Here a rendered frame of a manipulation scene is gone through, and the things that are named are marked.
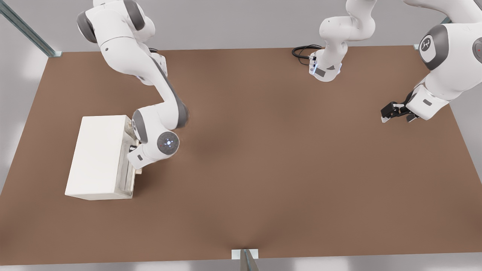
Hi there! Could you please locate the glass oven door pale handle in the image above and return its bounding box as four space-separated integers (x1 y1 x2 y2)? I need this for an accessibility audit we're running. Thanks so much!
116 120 143 199

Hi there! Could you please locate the white oven box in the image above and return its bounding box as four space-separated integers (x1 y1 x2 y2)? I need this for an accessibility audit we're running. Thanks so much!
65 115 133 200

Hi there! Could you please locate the black cable loop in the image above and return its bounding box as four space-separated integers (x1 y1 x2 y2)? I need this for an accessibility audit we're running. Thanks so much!
291 44 323 66

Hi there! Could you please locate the silver frame post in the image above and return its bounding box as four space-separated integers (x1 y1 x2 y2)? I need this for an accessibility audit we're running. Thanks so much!
231 248 260 271
0 0 63 58

